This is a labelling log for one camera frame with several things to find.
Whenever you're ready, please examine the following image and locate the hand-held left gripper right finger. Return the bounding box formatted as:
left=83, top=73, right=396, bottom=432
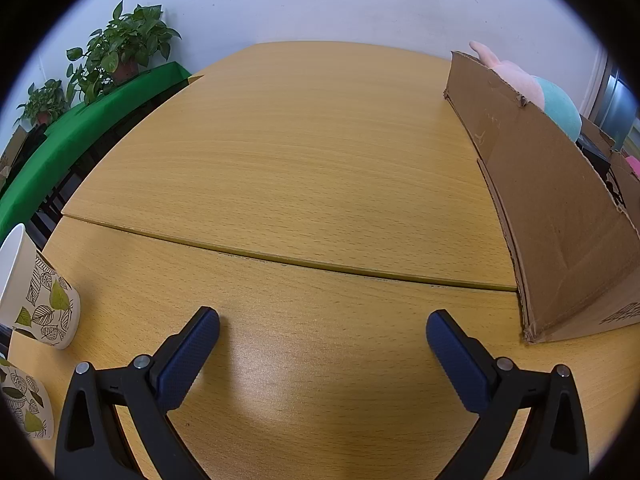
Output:
left=425, top=310, right=591, bottom=480

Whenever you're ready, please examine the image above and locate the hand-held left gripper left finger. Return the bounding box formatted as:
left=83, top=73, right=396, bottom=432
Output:
left=54, top=306, right=221, bottom=480

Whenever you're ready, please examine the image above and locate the brown cardboard box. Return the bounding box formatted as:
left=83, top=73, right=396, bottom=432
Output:
left=444, top=50, right=640, bottom=345

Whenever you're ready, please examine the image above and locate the leaf print paper cup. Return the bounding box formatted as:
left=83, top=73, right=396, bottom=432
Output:
left=0, top=357, right=54, bottom=441
left=0, top=223, right=81, bottom=351

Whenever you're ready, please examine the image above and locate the wooden desk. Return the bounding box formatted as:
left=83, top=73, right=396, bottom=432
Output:
left=7, top=41, right=640, bottom=480

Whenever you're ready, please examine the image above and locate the green tablecloth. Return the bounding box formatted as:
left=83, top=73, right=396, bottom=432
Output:
left=0, top=61, right=193, bottom=246

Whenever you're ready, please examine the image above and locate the pink and teal plush pig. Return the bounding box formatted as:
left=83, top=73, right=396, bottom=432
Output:
left=469, top=41, right=583, bottom=142

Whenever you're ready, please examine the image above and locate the small potted green plant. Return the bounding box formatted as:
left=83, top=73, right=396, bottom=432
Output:
left=14, top=79, right=71, bottom=128

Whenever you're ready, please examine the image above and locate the glass door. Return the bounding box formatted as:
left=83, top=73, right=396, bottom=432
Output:
left=597, top=67, right=640, bottom=153

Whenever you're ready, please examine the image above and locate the large potted green plant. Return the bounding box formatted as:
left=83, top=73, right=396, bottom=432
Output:
left=66, top=0, right=182, bottom=106

